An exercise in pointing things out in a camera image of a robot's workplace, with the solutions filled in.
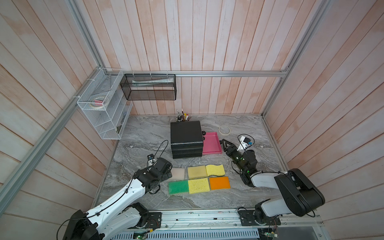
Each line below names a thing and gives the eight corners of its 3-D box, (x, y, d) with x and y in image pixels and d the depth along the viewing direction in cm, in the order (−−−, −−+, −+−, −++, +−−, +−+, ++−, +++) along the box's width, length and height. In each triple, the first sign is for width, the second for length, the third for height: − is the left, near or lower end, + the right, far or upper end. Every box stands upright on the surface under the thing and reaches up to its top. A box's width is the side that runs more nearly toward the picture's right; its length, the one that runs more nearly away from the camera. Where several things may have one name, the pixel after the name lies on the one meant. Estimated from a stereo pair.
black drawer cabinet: (171, 161, 97) (168, 145, 82) (173, 135, 110) (171, 118, 96) (201, 161, 97) (203, 145, 82) (199, 135, 110) (201, 118, 96)
